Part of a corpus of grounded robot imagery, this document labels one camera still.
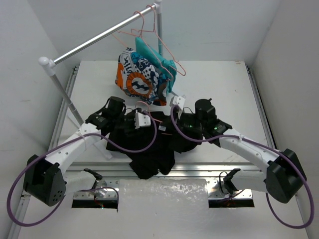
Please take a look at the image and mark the teal shirt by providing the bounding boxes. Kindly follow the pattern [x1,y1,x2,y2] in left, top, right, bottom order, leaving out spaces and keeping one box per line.
[135,37,177,93]

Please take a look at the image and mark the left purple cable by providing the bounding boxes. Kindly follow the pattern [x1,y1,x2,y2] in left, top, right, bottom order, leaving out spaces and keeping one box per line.
[6,111,158,228]

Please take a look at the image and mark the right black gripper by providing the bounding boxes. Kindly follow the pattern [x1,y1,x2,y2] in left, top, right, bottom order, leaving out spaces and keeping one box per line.
[160,108,205,133]

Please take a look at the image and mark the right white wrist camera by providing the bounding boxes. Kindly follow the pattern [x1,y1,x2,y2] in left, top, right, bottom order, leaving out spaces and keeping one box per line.
[169,96,185,110]

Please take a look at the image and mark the orange navy patterned shirt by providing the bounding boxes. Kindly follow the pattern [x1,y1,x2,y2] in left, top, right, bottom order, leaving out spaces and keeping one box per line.
[115,48,169,106]

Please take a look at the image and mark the silver clothes rack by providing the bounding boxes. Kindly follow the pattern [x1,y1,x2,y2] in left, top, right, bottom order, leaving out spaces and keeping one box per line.
[38,7,151,125]

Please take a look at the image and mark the black shirt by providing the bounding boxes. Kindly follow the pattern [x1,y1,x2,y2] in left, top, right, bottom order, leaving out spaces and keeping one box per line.
[106,111,202,180]

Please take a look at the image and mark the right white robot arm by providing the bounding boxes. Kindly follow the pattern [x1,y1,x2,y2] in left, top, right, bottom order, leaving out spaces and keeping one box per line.
[169,96,307,204]

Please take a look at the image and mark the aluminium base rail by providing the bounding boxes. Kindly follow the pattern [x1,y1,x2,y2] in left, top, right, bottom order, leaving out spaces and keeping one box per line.
[47,63,300,207]

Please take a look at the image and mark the purple cable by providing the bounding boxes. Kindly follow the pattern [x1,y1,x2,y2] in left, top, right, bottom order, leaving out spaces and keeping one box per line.
[6,111,158,228]
[170,105,315,229]

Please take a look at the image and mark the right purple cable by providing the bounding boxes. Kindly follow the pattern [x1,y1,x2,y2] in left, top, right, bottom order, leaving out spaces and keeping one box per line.
[170,105,315,229]

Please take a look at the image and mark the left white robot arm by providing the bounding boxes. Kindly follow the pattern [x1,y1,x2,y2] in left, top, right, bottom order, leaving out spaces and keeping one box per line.
[23,96,126,206]

